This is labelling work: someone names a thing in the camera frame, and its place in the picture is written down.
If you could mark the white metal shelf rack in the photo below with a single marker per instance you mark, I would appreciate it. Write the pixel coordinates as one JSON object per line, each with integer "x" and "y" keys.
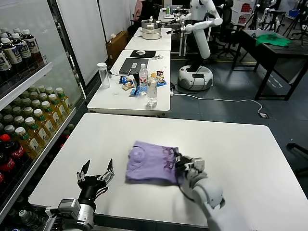
{"x": 26, "y": 80}

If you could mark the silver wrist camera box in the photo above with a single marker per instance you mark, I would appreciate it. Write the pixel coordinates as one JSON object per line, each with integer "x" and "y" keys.
{"x": 199, "y": 164}
{"x": 68, "y": 207}

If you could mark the white computer mouse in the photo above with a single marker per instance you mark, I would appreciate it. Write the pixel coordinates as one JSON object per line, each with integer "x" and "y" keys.
{"x": 140, "y": 53}

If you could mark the brown cardboard box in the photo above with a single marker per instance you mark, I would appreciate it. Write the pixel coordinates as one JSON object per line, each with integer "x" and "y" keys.
{"x": 116, "y": 48}

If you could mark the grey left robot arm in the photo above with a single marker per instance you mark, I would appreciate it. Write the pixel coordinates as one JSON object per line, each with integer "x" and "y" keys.
{"x": 84, "y": 213}

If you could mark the silver steamer pot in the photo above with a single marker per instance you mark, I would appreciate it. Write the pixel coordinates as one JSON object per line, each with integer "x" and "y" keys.
{"x": 151, "y": 30}

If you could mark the black office chair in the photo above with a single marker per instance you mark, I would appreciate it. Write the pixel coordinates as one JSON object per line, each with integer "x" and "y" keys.
{"x": 227, "y": 14}

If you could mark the pink jacket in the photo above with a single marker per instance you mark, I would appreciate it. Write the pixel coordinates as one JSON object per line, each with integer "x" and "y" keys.
{"x": 138, "y": 10}

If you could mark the small black stand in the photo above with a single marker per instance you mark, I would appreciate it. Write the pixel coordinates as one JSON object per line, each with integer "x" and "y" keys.
{"x": 136, "y": 79}

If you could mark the white table with steamer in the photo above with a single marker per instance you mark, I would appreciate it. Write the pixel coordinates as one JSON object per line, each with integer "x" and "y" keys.
{"x": 149, "y": 44}

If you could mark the black floor plug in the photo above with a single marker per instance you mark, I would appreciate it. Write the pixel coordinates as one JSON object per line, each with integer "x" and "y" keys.
{"x": 263, "y": 115}

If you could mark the large white work table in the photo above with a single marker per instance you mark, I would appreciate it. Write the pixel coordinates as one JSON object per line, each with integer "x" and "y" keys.
{"x": 240, "y": 149}

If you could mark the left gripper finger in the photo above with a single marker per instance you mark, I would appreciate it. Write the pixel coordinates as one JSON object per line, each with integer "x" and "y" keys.
{"x": 86, "y": 167}
{"x": 110, "y": 168}

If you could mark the yellow tea bottle white cap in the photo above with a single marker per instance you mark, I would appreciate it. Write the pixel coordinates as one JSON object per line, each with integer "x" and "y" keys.
{"x": 57, "y": 110}
{"x": 50, "y": 119}
{"x": 16, "y": 110}
{"x": 18, "y": 119}
{"x": 28, "y": 146}
{"x": 9, "y": 128}
{"x": 28, "y": 110}
{"x": 8, "y": 118}
{"x": 33, "y": 96}
{"x": 41, "y": 89}
{"x": 26, "y": 102}
{"x": 36, "y": 137}
{"x": 42, "y": 96}
{"x": 62, "y": 102}
{"x": 49, "y": 90}
{"x": 44, "y": 128}
{"x": 36, "y": 103}

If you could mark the blue snack packet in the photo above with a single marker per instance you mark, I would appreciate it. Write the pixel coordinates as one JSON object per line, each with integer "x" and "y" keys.
{"x": 134, "y": 92}
{"x": 161, "y": 83}
{"x": 123, "y": 80}

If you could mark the black office chair base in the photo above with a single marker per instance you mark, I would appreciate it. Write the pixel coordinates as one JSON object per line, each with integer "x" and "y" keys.
{"x": 294, "y": 146}

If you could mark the green cloth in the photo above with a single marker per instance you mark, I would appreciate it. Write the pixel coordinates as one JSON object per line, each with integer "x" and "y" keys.
{"x": 272, "y": 41}

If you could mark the clear plain water bottle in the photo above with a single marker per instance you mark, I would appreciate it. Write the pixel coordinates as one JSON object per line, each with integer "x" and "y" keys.
{"x": 152, "y": 93}

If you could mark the black mouse pad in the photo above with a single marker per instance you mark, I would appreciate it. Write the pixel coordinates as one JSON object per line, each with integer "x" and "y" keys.
{"x": 149, "y": 54}

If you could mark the yellow snack packet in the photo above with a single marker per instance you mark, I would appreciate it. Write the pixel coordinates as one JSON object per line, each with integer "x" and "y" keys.
{"x": 128, "y": 86}

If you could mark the small metal key clip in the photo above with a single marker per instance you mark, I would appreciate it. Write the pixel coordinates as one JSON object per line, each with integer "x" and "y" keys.
{"x": 157, "y": 57}

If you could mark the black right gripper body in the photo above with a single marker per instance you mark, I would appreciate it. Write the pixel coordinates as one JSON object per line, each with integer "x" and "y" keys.
{"x": 186, "y": 163}

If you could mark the black laptop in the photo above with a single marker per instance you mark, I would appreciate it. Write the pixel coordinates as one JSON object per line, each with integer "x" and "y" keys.
{"x": 124, "y": 67}

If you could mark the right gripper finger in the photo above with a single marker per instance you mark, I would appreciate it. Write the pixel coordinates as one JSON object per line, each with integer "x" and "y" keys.
{"x": 179, "y": 155}
{"x": 178, "y": 167}

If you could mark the purple t-shirt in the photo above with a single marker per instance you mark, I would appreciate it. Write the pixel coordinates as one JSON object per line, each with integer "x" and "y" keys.
{"x": 149, "y": 163}

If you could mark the black framed glass door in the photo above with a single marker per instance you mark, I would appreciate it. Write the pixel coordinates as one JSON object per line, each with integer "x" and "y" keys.
{"x": 63, "y": 36}

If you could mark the red label water bottle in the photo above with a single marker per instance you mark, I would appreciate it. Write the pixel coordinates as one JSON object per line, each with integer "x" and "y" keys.
{"x": 143, "y": 77}

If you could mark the blue plastic bin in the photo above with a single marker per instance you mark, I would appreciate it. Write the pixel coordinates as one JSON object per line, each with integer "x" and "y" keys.
{"x": 294, "y": 14}

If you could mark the clear water bottle pale cap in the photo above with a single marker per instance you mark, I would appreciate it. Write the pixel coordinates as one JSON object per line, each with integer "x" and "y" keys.
{"x": 26, "y": 217}

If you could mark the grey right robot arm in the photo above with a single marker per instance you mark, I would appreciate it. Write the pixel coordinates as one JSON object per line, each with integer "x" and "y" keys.
{"x": 207, "y": 190}

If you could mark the white table with snacks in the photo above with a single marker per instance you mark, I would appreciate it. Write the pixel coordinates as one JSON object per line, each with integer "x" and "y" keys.
{"x": 108, "y": 101}

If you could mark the clear tumbler white lid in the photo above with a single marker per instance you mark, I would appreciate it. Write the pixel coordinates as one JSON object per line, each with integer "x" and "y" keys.
{"x": 103, "y": 77}

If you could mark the black table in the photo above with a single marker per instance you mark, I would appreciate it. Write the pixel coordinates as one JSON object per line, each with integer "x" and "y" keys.
{"x": 276, "y": 51}

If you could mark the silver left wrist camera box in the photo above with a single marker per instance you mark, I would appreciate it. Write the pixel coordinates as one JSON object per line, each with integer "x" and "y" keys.
{"x": 68, "y": 207}

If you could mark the cola bottle red cap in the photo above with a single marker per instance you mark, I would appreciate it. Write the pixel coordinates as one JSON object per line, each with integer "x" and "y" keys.
{"x": 6, "y": 166}
{"x": 14, "y": 150}

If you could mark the white humanoid robot arm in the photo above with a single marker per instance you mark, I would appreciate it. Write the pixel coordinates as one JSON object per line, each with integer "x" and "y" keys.
{"x": 204, "y": 24}
{"x": 186, "y": 17}

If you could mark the dark tea bottle white cap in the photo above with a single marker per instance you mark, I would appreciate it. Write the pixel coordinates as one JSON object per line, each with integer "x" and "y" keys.
{"x": 11, "y": 55}
{"x": 22, "y": 51}
{"x": 4, "y": 30}
{"x": 16, "y": 30}
{"x": 32, "y": 48}
{"x": 3, "y": 63}

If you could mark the white humanoid robot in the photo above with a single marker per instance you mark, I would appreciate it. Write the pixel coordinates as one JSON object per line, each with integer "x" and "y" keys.
{"x": 202, "y": 43}

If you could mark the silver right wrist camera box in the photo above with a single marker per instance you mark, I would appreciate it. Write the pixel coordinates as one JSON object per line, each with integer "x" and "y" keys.
{"x": 199, "y": 164}

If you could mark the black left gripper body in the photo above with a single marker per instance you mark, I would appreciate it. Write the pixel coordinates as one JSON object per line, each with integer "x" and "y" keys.
{"x": 90, "y": 185}

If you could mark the white cartons red print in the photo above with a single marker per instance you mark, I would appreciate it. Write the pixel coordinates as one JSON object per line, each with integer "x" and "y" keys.
{"x": 243, "y": 9}

